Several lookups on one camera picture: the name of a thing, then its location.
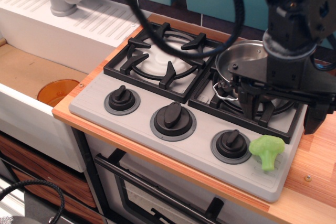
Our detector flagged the orange plastic bowl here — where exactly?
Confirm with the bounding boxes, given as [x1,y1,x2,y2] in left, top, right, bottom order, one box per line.
[37,79,79,107]

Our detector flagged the black burner grate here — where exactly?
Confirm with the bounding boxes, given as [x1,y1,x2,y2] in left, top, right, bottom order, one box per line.
[103,23,220,103]
[188,66,306,144]

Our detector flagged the black braided cable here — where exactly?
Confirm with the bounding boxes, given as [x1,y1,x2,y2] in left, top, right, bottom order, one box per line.
[111,0,246,58]

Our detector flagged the toy oven door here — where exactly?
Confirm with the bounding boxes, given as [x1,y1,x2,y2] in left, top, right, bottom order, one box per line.
[86,135,272,223]

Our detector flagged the steel pot with handles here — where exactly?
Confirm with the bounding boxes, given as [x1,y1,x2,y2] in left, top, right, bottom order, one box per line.
[213,40,267,103]

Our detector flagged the grey toy stove top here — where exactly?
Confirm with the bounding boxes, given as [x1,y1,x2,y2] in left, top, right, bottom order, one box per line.
[68,21,321,204]

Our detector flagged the black left burner grate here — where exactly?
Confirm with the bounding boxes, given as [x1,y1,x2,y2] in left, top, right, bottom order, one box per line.
[103,23,220,103]

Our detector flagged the black cable bottom left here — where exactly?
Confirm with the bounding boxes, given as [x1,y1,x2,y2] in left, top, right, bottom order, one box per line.
[0,179,65,224]

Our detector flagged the black right burner grate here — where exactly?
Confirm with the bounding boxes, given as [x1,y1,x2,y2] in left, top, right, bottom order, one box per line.
[188,66,306,144]

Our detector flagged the wooden drawer fronts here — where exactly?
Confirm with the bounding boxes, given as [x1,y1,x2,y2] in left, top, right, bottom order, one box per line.
[1,132,104,223]

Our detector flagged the black left stove knob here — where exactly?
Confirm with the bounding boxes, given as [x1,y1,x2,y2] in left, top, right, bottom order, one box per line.
[104,85,141,116]

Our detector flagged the green toy broccoli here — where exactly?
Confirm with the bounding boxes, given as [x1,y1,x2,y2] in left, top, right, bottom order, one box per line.
[249,135,285,172]

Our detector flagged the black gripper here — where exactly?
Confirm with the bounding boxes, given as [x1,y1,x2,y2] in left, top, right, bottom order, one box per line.
[227,56,335,135]

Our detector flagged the black oven door handle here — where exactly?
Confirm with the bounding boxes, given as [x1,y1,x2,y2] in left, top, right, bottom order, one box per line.
[94,149,224,223]

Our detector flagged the black right stove knob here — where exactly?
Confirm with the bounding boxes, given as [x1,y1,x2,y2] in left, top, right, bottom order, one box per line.
[211,130,251,165]

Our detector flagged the black middle stove knob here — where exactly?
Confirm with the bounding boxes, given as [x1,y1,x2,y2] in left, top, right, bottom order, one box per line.
[150,102,197,142]

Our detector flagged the white toy sink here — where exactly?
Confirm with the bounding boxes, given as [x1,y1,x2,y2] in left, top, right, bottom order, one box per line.
[1,0,139,172]

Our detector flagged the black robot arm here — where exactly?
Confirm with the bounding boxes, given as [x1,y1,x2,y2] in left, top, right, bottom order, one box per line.
[215,0,335,134]

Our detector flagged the black stove knob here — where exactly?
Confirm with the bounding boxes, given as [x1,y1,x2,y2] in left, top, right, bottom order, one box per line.
[150,102,197,142]
[211,130,251,165]
[104,85,141,116]

